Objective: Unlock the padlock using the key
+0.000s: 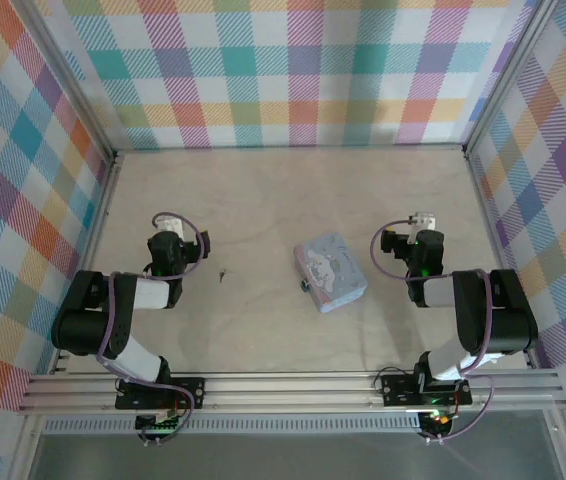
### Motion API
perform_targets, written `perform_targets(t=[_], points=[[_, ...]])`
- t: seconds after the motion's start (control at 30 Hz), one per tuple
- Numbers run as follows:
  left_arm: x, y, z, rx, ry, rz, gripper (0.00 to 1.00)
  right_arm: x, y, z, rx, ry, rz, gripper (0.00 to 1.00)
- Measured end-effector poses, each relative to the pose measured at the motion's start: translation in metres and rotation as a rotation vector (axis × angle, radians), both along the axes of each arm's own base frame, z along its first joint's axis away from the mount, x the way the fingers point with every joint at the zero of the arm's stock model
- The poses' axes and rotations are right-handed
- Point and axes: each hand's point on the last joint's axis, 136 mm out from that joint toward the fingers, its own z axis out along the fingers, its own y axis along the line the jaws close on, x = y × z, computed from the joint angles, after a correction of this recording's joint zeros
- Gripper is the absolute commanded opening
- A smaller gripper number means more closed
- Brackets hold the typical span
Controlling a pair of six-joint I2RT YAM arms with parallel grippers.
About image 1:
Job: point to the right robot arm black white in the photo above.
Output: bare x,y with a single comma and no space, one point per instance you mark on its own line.
508,320

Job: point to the aluminium side floor rail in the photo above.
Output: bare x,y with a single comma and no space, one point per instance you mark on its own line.
97,235

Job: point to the grey metal panel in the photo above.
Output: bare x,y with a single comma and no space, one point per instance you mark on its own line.
288,460

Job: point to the pastel cartoon tin box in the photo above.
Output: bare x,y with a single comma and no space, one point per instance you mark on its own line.
330,272

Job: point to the thin aluminium floor rail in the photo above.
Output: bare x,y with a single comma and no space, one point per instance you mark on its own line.
288,148

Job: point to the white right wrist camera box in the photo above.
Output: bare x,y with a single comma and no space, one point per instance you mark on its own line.
423,221

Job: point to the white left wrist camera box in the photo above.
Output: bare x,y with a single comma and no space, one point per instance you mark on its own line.
170,222

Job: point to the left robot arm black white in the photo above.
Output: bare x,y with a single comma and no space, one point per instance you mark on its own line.
83,325

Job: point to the wide aluminium rail beam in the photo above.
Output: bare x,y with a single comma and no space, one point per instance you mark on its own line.
288,390

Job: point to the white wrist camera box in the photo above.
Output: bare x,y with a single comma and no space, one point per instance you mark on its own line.
170,222
423,221

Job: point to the aluminium corner post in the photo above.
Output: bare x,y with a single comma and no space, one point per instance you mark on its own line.
75,80
505,75

